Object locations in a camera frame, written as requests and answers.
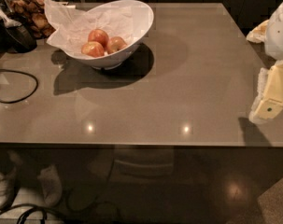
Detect white crumpled paper liner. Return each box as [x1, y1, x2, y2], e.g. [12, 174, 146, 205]
[44, 0, 133, 58]

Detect right white sneaker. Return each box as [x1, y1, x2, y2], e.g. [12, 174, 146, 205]
[37, 165, 63, 207]

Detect red apple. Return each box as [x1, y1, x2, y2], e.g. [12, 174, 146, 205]
[81, 41, 105, 58]
[88, 29, 109, 48]
[106, 36, 127, 54]

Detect white sneaker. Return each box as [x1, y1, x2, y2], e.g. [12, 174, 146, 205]
[0, 168, 17, 211]
[37, 165, 63, 207]

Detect black cable on table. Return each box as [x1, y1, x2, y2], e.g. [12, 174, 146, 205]
[0, 68, 39, 105]

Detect left white sneaker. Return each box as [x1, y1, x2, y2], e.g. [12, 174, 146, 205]
[0, 168, 17, 211]

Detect jar of brown snacks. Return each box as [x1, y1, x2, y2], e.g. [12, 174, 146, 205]
[5, 0, 55, 39]

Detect white ceramic bowl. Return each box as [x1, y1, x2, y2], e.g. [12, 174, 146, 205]
[65, 0, 154, 70]

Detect black cables on floor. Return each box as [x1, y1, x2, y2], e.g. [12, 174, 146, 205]
[0, 203, 67, 224]

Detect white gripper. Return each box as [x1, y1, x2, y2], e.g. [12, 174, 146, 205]
[246, 2, 283, 124]

